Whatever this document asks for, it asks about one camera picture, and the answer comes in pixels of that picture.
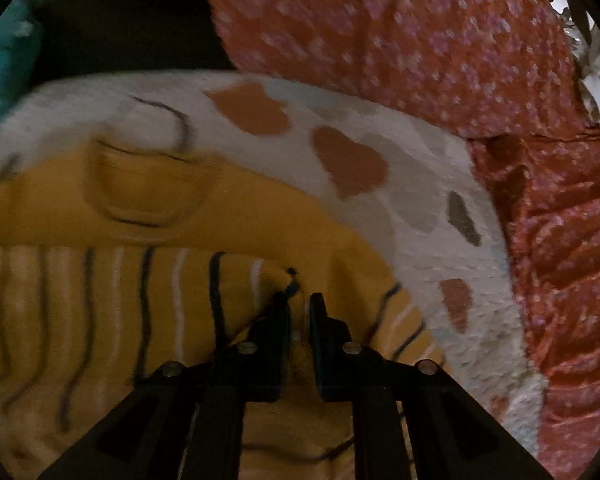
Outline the yellow striped knit sweater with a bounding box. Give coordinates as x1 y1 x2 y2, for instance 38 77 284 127
0 140 445 479

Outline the white heart-patterned blanket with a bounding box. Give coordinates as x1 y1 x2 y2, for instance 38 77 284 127
0 72 545 452

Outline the red floral bedsheet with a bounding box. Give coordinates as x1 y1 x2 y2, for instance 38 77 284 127
208 0 600 479

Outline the white cloth on chair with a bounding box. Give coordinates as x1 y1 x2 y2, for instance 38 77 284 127
562 0 600 126

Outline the teal pillow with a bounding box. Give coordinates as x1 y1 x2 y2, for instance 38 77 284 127
0 0 40 121

